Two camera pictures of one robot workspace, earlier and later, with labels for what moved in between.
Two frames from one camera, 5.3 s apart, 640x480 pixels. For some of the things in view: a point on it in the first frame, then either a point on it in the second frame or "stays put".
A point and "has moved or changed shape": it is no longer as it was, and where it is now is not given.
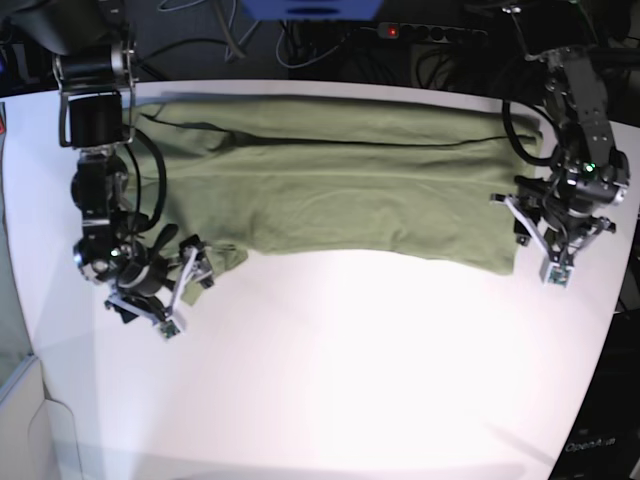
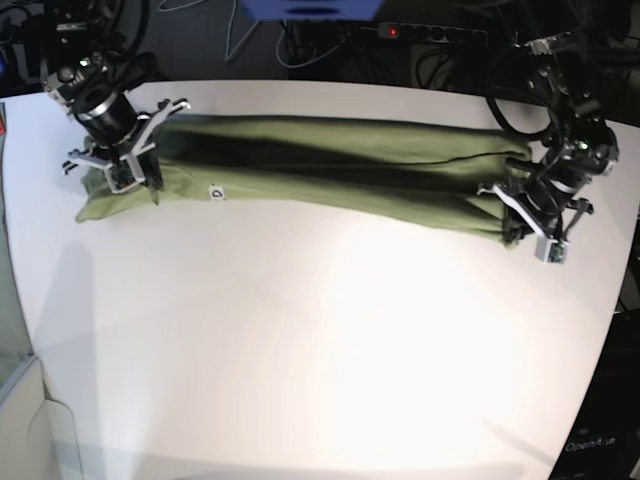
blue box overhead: x=312 y=10 stays put
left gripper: x=151 y=289 → x=123 y=172
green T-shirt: x=252 y=175 has moved or changed shape
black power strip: x=428 y=32 stays put
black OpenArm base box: x=604 y=443 stays put
